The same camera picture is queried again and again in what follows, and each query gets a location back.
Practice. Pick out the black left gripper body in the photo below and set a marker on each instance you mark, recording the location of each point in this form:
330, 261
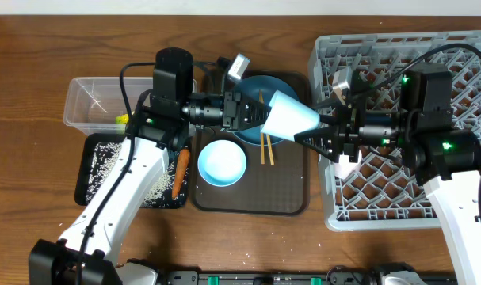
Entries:
208, 109

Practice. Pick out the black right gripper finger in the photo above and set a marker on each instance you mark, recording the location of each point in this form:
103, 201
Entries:
331, 120
324, 141

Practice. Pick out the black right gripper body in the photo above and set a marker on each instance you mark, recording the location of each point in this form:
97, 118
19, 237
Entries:
381, 130

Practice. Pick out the pink cup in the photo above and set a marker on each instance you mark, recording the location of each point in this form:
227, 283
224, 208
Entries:
345, 167

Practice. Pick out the light blue cup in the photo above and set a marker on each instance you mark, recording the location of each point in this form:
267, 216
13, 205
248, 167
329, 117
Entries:
289, 117

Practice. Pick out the light blue bowl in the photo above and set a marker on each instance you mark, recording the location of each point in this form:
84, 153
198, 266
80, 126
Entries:
222, 163

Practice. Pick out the orange carrot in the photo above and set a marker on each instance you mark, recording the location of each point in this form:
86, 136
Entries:
180, 169

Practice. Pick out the white rice heap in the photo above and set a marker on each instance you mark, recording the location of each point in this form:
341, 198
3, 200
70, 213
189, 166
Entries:
104, 157

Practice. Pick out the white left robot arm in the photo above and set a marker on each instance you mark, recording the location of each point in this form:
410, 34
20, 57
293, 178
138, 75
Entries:
87, 251

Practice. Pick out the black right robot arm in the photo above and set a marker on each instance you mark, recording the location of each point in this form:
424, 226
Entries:
446, 161

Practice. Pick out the grey dishwasher rack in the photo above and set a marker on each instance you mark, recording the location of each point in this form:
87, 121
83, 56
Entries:
382, 194

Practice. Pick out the wooden chopstick right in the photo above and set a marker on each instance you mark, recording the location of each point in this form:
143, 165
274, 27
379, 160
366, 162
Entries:
270, 149

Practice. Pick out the dark blue plate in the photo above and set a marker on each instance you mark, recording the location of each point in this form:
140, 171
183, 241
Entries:
268, 85

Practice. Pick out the brown serving tray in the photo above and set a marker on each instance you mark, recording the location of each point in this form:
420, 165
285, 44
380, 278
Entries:
265, 189

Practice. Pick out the clear plastic bin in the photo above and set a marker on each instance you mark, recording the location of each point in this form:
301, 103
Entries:
93, 104

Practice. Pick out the black plastic tray bin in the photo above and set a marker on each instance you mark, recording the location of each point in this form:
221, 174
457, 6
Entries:
90, 143

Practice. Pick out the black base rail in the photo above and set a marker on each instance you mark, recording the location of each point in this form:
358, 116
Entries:
264, 278

